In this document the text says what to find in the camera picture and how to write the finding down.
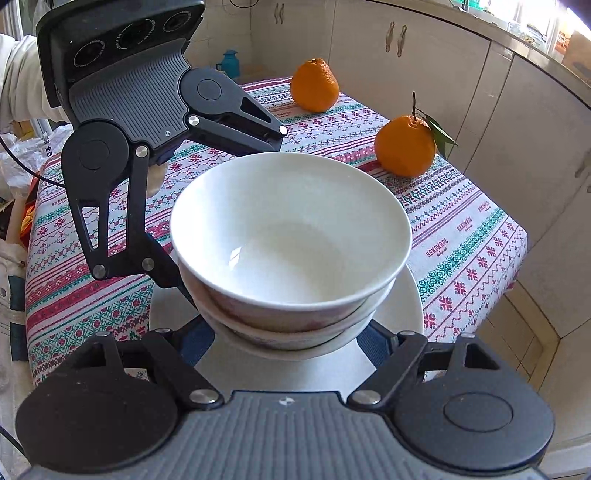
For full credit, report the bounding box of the orange with leaf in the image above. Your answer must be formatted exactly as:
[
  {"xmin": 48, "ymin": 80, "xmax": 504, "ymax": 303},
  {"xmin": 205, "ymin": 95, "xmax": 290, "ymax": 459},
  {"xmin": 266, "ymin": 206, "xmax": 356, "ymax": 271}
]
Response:
[{"xmin": 374, "ymin": 91, "xmax": 459, "ymax": 179}]

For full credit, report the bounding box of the leafless orange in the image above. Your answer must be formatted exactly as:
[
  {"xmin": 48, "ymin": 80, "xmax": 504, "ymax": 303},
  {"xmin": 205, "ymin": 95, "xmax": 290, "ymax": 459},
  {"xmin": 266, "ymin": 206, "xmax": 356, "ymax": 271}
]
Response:
[{"xmin": 290, "ymin": 58, "xmax": 341, "ymax": 114}]

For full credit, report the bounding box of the brown cutting board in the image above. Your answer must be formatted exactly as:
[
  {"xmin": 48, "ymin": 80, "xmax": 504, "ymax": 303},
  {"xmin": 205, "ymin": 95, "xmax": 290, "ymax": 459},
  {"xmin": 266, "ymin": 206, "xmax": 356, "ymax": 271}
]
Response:
[{"xmin": 561, "ymin": 30, "xmax": 591, "ymax": 71}]

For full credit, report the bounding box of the patterned tablecloth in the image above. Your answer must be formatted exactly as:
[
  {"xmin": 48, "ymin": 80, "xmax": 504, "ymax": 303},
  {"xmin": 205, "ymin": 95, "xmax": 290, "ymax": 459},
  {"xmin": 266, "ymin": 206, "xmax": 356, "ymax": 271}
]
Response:
[{"xmin": 25, "ymin": 76, "xmax": 528, "ymax": 384}]

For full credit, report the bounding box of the stained white floral plate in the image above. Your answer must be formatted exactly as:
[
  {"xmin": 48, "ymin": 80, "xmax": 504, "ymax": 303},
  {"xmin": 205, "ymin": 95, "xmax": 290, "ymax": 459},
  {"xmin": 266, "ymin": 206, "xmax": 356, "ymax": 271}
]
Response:
[{"xmin": 148, "ymin": 265, "xmax": 424, "ymax": 398}]

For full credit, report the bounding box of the white plastic bag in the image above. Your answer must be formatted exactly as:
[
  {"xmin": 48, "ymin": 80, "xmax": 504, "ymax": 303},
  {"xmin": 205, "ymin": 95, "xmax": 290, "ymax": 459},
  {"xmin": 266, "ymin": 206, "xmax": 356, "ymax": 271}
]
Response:
[{"xmin": 0, "ymin": 124, "xmax": 72, "ymax": 197}]

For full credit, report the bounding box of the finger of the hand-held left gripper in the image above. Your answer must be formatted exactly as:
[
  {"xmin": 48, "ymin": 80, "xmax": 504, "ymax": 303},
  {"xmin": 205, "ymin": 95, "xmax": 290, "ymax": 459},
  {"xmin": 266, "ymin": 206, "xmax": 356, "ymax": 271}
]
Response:
[
  {"xmin": 187, "ymin": 91, "xmax": 288, "ymax": 156},
  {"xmin": 64, "ymin": 144, "xmax": 201, "ymax": 315}
]

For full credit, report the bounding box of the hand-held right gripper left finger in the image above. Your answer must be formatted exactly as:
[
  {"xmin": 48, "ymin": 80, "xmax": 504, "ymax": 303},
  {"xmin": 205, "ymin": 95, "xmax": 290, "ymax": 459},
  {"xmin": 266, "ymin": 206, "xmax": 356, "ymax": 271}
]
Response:
[{"xmin": 95, "ymin": 318, "xmax": 225, "ymax": 409}]

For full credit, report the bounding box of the person's left forearm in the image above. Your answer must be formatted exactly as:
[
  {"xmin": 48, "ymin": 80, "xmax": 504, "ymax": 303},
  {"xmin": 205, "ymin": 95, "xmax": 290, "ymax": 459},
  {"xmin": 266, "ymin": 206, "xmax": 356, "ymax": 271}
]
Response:
[{"xmin": 0, "ymin": 32, "xmax": 70, "ymax": 124}]

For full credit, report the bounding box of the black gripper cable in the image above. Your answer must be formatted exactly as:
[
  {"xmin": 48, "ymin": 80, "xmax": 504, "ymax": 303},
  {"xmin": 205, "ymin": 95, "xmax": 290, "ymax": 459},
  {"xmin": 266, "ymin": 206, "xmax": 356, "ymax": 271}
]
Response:
[{"xmin": 0, "ymin": 133, "xmax": 66, "ymax": 188}]

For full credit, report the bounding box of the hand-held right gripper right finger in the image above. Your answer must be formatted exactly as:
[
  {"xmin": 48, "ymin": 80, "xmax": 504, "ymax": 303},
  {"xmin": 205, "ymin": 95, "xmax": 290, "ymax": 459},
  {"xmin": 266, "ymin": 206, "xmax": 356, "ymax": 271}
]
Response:
[{"xmin": 348, "ymin": 323, "xmax": 500, "ymax": 408}]

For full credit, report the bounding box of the blue bottle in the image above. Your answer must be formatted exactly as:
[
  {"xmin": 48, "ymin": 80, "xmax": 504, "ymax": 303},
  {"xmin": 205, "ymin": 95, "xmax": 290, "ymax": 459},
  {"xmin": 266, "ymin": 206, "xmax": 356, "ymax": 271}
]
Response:
[{"xmin": 215, "ymin": 50, "xmax": 241, "ymax": 79}]

